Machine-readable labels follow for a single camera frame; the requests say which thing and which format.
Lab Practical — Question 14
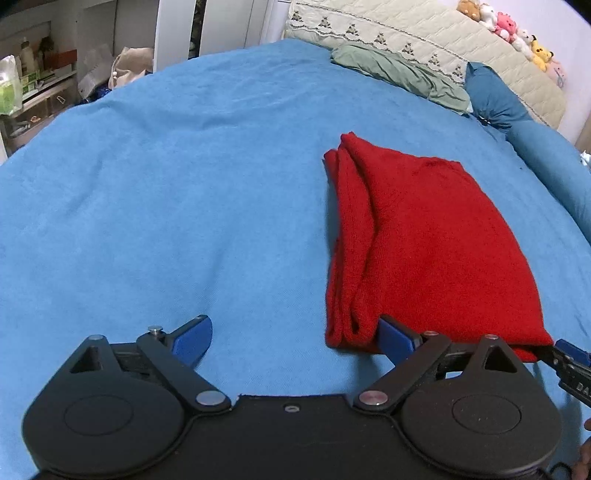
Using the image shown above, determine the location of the white bottle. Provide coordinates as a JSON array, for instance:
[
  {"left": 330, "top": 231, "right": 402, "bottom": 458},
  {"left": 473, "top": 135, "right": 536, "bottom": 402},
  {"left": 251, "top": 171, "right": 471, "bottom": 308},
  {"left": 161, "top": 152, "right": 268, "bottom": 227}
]
[{"left": 18, "top": 37, "right": 38, "bottom": 75}]

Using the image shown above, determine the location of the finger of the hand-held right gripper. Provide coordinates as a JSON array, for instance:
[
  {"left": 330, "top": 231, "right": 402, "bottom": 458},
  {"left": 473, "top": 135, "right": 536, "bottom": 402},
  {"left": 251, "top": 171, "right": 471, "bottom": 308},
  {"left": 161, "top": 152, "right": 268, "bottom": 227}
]
[{"left": 538, "top": 340, "right": 591, "bottom": 370}]

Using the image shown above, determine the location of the bed with blue sheet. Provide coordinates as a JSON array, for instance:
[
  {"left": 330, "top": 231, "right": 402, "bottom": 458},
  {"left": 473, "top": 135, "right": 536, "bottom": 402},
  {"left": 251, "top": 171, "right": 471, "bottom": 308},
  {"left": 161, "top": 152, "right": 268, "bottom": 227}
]
[{"left": 0, "top": 39, "right": 591, "bottom": 480}]

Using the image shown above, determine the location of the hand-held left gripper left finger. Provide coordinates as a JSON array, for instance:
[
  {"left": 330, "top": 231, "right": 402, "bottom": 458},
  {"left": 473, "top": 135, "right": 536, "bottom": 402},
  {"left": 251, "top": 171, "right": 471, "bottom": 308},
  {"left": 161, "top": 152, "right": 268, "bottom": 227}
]
[{"left": 69, "top": 315, "right": 232, "bottom": 414}]

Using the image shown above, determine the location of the blue duvet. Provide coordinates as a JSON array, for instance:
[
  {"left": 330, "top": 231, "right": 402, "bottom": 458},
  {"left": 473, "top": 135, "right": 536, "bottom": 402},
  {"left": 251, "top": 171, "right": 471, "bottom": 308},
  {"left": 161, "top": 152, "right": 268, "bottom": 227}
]
[{"left": 505, "top": 121, "right": 591, "bottom": 245}]

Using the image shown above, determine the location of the cream tote bag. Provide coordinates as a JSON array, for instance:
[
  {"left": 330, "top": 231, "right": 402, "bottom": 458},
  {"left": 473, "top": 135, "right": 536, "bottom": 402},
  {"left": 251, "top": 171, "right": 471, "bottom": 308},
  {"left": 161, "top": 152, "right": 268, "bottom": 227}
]
[{"left": 108, "top": 46, "right": 155, "bottom": 90}]

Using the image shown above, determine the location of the blue pillow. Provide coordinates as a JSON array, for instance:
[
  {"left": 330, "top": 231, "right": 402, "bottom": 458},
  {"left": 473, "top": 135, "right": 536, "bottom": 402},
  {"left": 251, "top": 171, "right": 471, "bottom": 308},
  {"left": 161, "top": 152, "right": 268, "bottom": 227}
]
[{"left": 464, "top": 62, "right": 534, "bottom": 132}]

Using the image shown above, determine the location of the green pillow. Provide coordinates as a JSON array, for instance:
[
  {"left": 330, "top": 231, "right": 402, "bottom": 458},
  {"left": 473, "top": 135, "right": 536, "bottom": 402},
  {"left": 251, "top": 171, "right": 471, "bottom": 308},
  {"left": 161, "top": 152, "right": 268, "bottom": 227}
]
[{"left": 330, "top": 44, "right": 472, "bottom": 115}]

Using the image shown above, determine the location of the grey white wardrobe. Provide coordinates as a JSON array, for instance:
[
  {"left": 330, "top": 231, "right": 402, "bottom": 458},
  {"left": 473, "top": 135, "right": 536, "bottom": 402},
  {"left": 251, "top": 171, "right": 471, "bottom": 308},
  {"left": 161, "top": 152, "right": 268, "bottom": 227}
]
[{"left": 154, "top": 0, "right": 291, "bottom": 61}]

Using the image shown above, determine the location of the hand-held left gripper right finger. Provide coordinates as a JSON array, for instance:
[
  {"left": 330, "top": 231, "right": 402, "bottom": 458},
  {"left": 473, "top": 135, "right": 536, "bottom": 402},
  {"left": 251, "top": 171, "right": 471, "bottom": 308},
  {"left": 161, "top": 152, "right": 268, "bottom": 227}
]
[{"left": 353, "top": 315, "right": 525, "bottom": 414}]

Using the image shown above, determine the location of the cream quilted headboard cover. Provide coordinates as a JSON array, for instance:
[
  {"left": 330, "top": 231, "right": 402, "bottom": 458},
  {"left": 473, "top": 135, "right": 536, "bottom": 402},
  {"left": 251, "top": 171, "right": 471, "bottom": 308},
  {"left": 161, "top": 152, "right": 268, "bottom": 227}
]
[{"left": 283, "top": 0, "right": 568, "bottom": 130}]

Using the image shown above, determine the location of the white shelf desk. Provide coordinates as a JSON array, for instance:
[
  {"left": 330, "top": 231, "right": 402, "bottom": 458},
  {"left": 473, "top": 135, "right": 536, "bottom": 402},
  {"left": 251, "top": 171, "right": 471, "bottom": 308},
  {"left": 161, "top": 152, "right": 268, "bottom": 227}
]
[{"left": 0, "top": 0, "right": 158, "bottom": 160}]

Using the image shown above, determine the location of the row of plush toys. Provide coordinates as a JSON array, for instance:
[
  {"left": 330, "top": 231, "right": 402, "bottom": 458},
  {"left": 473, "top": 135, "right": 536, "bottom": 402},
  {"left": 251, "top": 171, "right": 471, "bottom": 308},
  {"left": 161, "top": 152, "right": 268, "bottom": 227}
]
[{"left": 456, "top": 0, "right": 567, "bottom": 88}]

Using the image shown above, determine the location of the red knit sweater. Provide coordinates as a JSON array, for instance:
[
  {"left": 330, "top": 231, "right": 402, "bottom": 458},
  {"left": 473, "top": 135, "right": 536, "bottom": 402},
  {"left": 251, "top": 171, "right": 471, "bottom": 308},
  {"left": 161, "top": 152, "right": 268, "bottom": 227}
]
[{"left": 322, "top": 131, "right": 555, "bottom": 363}]

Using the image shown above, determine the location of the green plastic bag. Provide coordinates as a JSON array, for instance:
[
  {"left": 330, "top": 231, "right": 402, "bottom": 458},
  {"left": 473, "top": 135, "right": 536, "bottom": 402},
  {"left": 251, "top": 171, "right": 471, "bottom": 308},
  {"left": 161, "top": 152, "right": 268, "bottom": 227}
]
[{"left": 0, "top": 54, "right": 24, "bottom": 116}]

